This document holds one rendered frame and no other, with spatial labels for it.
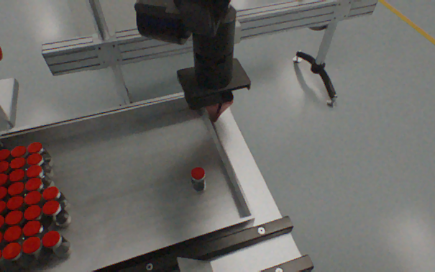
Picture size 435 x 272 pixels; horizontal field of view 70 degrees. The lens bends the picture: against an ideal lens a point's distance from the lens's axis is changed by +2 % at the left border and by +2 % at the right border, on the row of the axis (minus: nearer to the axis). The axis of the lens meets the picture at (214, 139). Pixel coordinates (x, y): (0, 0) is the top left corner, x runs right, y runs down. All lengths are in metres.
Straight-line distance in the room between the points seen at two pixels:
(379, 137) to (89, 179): 1.61
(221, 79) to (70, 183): 0.29
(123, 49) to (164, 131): 0.91
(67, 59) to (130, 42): 0.27
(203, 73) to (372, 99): 1.72
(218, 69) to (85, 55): 1.06
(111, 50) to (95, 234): 1.05
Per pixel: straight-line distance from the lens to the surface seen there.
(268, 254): 0.45
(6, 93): 0.74
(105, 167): 0.54
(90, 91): 2.06
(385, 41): 2.62
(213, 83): 0.45
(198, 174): 0.44
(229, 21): 0.40
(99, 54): 1.44
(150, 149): 0.54
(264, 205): 0.48
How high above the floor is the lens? 1.31
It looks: 52 degrees down
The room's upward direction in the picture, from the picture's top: straight up
